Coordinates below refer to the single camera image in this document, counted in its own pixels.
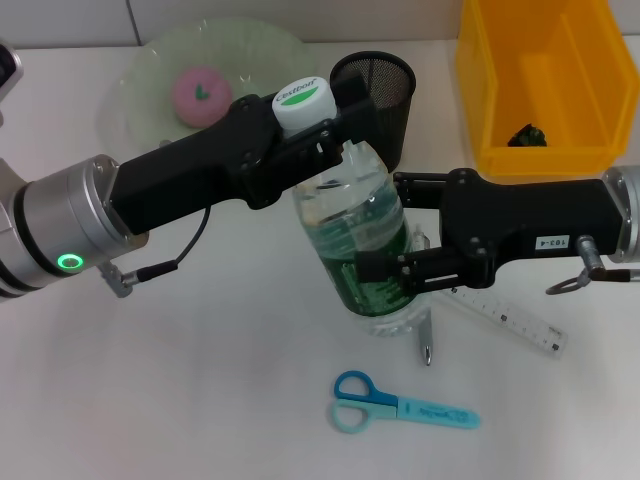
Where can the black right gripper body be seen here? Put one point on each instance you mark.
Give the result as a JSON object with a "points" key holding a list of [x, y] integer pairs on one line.
{"points": [[520, 220]]}

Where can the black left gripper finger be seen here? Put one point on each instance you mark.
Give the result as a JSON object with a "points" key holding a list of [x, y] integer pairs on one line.
{"points": [[310, 150], [350, 112]]}

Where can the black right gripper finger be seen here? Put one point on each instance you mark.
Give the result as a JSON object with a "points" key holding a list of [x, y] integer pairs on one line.
{"points": [[380, 267], [420, 185]]}

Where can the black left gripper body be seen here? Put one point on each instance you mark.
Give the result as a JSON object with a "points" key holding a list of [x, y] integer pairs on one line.
{"points": [[190, 170]]}

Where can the clear water bottle green label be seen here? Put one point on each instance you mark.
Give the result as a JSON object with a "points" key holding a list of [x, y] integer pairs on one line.
{"points": [[350, 220]]}

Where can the pink peach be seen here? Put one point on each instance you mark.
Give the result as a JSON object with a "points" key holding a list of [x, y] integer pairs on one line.
{"points": [[197, 97]]}

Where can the blue scissors with sheath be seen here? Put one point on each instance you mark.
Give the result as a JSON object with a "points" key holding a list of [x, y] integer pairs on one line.
{"points": [[425, 412]]}

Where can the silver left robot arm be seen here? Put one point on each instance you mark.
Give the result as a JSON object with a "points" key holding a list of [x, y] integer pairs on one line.
{"points": [[55, 225]]}

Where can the black mesh pen holder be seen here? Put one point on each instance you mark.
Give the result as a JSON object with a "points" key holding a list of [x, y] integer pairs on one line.
{"points": [[395, 100]]}

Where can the grey white ballpoint pen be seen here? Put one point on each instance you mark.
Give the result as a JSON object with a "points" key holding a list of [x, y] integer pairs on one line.
{"points": [[426, 345]]}

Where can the green glass fruit plate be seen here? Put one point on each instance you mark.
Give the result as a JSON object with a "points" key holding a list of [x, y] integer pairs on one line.
{"points": [[150, 85]]}

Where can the clear plastic ruler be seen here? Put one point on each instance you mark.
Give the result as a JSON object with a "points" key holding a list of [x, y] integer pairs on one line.
{"points": [[520, 322]]}

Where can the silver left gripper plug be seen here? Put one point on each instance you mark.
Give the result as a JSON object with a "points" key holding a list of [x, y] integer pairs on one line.
{"points": [[165, 143]]}

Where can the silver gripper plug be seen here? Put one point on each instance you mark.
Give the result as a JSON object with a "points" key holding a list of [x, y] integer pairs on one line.
{"points": [[590, 252], [165, 143]]}

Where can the yellow plastic bin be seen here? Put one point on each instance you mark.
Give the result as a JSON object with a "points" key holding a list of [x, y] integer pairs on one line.
{"points": [[545, 160]]}

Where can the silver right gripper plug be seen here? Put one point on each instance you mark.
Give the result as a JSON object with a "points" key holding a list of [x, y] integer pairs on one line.
{"points": [[590, 252]]}

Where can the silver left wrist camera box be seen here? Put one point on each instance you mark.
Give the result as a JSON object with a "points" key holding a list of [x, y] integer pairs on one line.
{"points": [[9, 70]]}

